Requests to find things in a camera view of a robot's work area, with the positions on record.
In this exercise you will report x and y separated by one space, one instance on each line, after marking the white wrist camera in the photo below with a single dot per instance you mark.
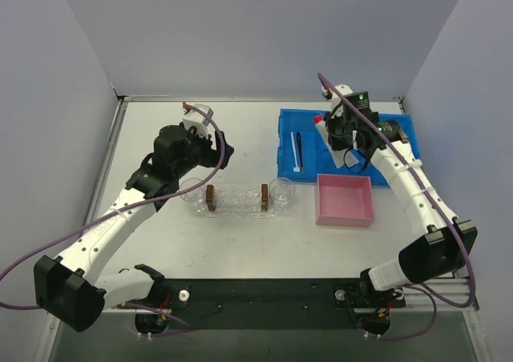
194 119
332 96

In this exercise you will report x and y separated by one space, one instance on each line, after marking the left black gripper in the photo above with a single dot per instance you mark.
219 150

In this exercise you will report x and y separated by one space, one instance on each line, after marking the pink plastic box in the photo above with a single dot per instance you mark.
343 201

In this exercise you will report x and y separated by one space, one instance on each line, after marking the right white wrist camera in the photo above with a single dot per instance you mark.
332 96

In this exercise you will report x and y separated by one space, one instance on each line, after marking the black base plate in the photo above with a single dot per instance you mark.
263 304

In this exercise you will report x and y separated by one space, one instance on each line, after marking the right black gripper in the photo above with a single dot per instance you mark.
334 127

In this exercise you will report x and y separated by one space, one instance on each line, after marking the clear plastic cup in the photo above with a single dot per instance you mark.
282 193
192 191

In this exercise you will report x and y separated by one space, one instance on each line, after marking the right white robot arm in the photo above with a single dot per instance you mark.
442 241

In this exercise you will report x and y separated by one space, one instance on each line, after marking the blue compartment bin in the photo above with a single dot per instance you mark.
317 160

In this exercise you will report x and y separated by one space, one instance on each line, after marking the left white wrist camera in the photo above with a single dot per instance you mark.
194 119

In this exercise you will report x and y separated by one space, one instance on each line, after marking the black toothbrush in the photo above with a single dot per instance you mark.
299 151

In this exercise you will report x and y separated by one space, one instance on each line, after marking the clear textured oval tray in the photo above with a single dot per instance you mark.
270 213

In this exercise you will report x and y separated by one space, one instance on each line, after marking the white red-capped toothpaste tube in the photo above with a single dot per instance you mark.
340 154

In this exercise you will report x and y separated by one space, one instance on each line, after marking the white toothbrush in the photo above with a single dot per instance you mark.
296 153

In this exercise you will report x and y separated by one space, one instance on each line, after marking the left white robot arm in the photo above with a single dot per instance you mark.
100 242

